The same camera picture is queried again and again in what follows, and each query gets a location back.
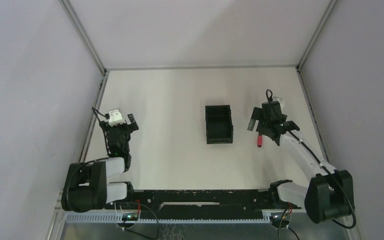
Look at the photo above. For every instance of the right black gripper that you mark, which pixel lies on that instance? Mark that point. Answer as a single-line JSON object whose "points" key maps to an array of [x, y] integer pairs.
{"points": [[256, 116]]}

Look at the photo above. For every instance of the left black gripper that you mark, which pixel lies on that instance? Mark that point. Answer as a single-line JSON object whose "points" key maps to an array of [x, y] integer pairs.
{"points": [[119, 129]]}

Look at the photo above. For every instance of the red handled screwdriver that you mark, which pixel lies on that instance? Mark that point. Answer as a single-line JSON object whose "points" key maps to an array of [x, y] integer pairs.
{"points": [[259, 141]]}

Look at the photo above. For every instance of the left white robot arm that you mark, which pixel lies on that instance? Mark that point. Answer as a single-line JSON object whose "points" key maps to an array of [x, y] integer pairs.
{"points": [[86, 186]]}

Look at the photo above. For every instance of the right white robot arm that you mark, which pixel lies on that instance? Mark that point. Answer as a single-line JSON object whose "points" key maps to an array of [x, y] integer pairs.
{"points": [[329, 194]]}

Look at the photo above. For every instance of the black plastic bin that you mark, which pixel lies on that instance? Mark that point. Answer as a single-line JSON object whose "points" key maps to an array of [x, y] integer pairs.
{"points": [[218, 124]]}

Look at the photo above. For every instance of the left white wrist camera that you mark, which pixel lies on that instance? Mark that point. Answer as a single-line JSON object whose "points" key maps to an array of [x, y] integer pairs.
{"points": [[115, 118]]}

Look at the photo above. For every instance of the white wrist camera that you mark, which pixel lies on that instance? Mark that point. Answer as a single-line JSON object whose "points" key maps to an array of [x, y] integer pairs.
{"points": [[115, 118], [280, 100]]}

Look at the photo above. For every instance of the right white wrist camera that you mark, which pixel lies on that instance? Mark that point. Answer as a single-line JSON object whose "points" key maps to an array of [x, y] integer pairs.
{"points": [[280, 100]]}

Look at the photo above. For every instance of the aluminium frame rail back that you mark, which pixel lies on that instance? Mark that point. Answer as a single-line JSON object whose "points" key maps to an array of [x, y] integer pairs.
{"points": [[192, 67]]}

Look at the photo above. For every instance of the aluminium frame rail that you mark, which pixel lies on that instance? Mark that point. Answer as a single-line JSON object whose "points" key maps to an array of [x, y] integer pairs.
{"points": [[192, 67], [58, 218], [357, 232]]}

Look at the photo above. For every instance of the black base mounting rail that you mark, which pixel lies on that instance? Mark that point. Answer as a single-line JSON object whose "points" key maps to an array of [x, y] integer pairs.
{"points": [[197, 205]]}

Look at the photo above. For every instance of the aluminium frame rail left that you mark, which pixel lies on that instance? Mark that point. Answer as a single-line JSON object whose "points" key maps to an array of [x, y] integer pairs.
{"points": [[58, 218]]}

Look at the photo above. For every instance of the aluminium frame rail right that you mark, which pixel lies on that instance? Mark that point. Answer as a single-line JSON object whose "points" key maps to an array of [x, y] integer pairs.
{"points": [[357, 232]]}

